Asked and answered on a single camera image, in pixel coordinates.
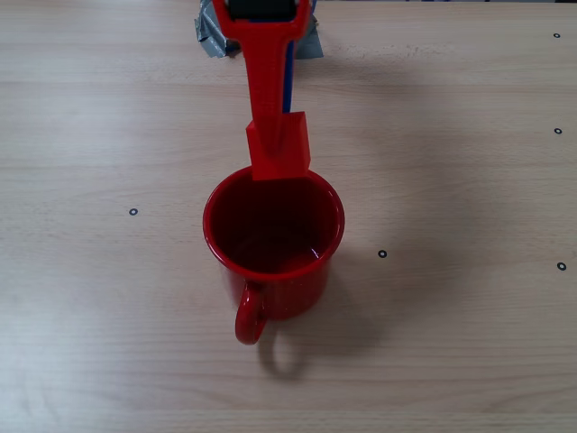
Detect grey duct tape piece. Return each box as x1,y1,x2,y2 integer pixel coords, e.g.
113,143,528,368
295,8,325,60
194,0,244,60

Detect red enamel mug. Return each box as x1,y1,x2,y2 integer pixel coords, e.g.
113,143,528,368
202,164,346,346

